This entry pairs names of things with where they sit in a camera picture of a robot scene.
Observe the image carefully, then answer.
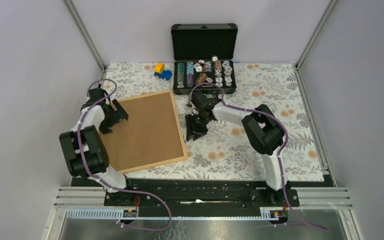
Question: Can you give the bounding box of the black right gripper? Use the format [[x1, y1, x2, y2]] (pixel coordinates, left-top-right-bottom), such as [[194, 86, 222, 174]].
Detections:
[[185, 113, 211, 142]]

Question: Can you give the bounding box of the brown frame backing board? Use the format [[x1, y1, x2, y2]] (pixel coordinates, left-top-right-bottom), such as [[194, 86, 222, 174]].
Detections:
[[99, 92, 185, 171]]

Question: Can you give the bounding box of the light wooden picture frame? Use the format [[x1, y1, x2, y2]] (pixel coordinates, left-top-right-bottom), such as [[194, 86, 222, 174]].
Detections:
[[99, 90, 189, 175]]

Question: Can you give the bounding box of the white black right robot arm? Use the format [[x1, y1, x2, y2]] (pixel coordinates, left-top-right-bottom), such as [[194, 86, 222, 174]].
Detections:
[[185, 91, 287, 206]]

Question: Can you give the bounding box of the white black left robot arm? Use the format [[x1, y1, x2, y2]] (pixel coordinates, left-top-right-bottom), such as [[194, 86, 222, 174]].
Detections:
[[59, 88, 135, 206]]

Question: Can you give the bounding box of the floral patterned table cloth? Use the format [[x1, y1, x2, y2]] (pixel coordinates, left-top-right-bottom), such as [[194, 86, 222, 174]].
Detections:
[[104, 62, 324, 182]]

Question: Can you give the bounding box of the blue toy block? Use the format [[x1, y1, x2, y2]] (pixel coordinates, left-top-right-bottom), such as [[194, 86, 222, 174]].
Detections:
[[154, 70, 173, 81]]

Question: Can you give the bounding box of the black poker chip case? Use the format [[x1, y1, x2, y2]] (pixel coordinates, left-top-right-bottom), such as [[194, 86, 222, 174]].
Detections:
[[170, 23, 239, 95]]

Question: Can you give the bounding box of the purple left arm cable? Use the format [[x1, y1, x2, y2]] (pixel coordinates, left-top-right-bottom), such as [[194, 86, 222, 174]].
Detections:
[[76, 78, 173, 232]]

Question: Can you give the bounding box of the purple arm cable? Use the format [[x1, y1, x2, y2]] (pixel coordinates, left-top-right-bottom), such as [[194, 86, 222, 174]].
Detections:
[[76, 78, 173, 232], [186, 82, 329, 232]]

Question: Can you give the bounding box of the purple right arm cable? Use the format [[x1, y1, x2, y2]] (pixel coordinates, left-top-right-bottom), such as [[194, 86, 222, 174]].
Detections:
[[186, 82, 329, 232]]

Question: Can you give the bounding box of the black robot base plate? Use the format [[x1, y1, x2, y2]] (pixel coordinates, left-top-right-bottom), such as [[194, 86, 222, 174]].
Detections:
[[71, 177, 337, 219]]

